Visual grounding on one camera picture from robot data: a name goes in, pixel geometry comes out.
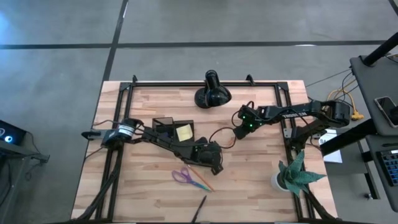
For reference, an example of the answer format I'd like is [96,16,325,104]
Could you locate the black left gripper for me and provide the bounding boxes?
[192,136,224,175]

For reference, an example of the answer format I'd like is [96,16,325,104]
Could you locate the yellow wooden pencil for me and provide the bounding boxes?
[185,164,216,192]

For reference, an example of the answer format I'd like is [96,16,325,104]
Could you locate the purple handled scissors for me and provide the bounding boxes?
[171,167,213,192]

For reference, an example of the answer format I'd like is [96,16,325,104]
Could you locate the black pen with white print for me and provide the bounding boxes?
[191,195,208,223]

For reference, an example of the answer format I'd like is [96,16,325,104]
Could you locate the yellow sticky notes pad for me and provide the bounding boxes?
[176,124,193,142]

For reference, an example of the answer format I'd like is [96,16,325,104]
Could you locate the black mesh desk organizer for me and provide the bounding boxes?
[151,116,195,144]

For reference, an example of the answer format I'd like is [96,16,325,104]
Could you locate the snake plant in white pot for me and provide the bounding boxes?
[270,149,327,197]

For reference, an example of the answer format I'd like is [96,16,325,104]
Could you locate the white paper sheet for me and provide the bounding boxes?
[318,129,343,164]

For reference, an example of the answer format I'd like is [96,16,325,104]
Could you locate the black desk beam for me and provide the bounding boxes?
[320,118,379,156]

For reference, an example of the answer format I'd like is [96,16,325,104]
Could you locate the grey desk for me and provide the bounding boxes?
[349,54,398,212]

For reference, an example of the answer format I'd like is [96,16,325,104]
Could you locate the black smartphone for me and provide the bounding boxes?
[374,96,398,128]

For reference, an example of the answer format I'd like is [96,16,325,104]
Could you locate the black pole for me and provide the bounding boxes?
[362,32,398,67]

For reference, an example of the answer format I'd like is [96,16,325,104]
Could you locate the black keyboard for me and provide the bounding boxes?
[376,149,398,187]

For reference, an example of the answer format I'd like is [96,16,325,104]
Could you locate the grey cart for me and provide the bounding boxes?
[0,139,50,224]

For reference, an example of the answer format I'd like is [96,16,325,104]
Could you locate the yellow cable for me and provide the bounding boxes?
[326,88,365,121]

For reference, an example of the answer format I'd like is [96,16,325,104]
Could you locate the black device with glowing ring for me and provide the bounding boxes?
[0,119,27,146]

